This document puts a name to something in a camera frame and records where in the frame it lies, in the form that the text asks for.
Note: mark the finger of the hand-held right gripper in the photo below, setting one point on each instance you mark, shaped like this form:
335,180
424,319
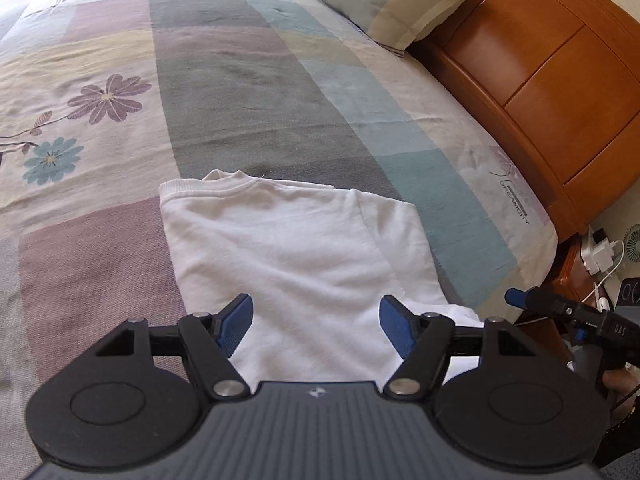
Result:
545,301

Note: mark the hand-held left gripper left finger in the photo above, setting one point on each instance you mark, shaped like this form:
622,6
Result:
235,326

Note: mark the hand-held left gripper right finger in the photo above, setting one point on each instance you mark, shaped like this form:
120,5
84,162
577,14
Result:
397,329

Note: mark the white printed sweatshirt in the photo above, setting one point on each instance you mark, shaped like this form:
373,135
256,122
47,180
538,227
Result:
300,250

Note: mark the person's right hand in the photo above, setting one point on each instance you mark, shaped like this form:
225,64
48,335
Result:
622,380

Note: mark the dark display device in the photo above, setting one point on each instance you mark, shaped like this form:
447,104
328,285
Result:
629,292

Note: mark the white charger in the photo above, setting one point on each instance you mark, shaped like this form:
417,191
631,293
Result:
600,255

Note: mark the small green fan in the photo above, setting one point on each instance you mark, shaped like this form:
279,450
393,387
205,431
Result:
632,244

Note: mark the wooden headboard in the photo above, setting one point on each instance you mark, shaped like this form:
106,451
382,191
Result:
550,85

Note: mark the bed with patchwork sheet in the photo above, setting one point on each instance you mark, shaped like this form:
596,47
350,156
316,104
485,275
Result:
225,85

